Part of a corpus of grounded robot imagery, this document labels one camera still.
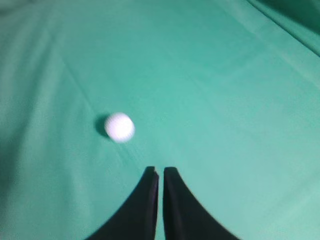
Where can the green cloth backdrop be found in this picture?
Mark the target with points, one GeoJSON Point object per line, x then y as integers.
{"type": "Point", "coordinates": [227, 91]}

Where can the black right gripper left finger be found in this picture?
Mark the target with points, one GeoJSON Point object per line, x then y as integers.
{"type": "Point", "coordinates": [136, 219]}

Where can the white dimpled golf ball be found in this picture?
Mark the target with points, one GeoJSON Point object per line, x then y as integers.
{"type": "Point", "coordinates": [119, 127]}

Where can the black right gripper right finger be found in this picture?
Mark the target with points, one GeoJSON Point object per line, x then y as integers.
{"type": "Point", "coordinates": [184, 218]}

